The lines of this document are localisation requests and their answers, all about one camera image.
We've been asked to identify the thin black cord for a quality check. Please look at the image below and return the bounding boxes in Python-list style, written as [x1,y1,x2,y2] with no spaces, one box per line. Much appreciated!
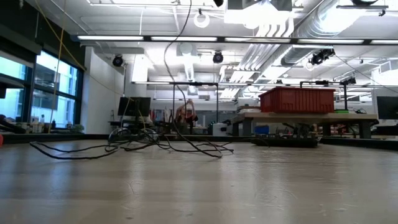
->
[29,0,234,160]

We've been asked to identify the black aluminium frame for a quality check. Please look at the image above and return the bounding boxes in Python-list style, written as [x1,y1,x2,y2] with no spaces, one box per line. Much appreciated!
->
[0,34,398,152]

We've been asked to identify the white cable ring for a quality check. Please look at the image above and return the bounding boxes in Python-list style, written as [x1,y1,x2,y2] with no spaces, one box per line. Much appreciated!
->
[193,8,211,29]

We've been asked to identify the person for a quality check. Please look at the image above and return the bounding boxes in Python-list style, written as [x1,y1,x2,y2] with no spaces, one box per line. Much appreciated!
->
[174,98,199,125]

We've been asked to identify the clear safety glasses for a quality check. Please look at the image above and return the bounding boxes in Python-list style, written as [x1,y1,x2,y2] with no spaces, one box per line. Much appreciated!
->
[108,126,161,144]

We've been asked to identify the wooden top work table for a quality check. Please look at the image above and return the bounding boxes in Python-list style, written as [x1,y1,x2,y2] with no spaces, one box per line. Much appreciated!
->
[231,111,379,140]

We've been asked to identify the black ceiling camera rig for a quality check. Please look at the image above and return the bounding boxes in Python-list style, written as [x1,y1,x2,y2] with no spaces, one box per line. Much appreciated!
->
[309,49,336,66]

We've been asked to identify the black monitor on stand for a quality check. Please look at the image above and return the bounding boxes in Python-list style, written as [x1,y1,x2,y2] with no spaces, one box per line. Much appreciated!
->
[118,96,152,118]

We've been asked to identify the white box machine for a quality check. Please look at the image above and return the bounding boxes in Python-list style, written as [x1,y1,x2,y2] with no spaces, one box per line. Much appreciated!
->
[212,122,228,137]

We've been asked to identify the red plastic bin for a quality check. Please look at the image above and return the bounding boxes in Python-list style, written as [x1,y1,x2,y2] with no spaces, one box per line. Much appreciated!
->
[259,86,336,113]

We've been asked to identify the open black bit case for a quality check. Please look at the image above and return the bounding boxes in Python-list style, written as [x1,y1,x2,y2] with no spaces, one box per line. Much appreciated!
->
[251,123,320,149]

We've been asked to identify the black pole device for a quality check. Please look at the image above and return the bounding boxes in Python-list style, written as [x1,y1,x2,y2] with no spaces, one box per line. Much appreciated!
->
[340,77,357,110]

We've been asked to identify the yellow extension cord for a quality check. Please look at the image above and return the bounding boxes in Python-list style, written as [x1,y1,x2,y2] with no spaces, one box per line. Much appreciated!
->
[34,0,88,134]

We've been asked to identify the black metal gantry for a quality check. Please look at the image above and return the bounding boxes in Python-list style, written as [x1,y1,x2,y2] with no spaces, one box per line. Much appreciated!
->
[169,81,220,124]

